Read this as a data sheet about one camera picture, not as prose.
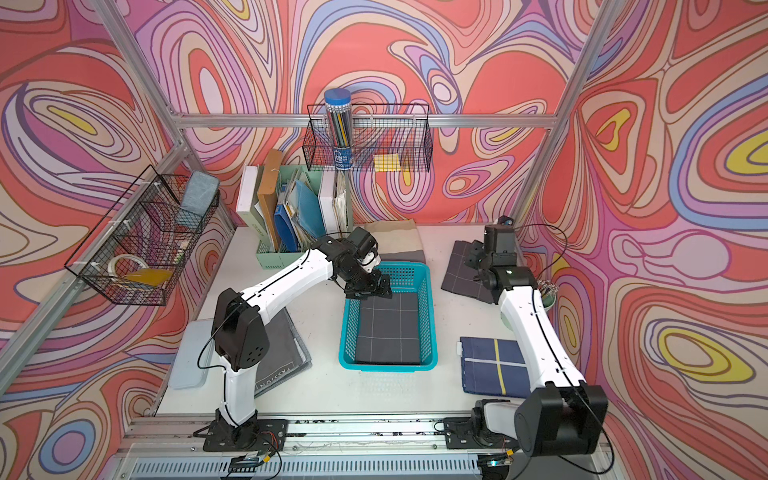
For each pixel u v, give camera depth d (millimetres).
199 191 812
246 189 883
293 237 1022
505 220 688
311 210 965
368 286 751
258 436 734
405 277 987
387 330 883
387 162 908
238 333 493
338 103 716
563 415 384
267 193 842
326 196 933
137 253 746
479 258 731
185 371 820
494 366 843
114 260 672
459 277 1038
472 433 731
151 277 680
